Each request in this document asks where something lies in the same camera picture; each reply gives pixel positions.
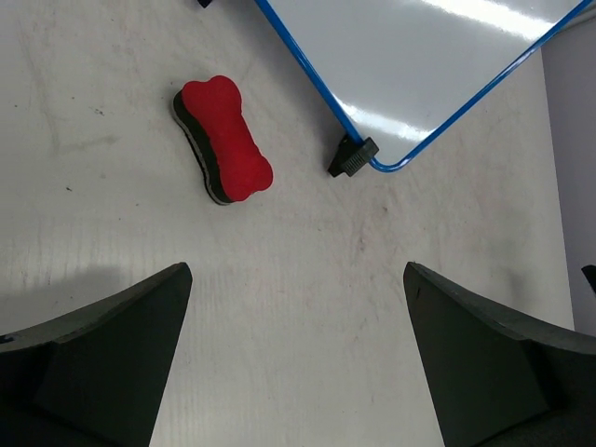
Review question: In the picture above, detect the blue-framed whiteboard with stand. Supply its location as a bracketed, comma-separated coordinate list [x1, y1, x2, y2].
[195, 0, 596, 179]

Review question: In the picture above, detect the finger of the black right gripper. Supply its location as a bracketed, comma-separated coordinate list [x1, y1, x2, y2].
[581, 264, 596, 293]

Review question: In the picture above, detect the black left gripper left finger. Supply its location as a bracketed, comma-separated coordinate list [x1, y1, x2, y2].
[1, 263, 193, 446]

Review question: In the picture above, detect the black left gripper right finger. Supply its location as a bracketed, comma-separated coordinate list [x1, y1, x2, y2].
[403, 263, 595, 446]

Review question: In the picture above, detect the red bone-shaped eraser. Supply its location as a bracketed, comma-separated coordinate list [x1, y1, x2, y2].
[172, 75, 274, 206]

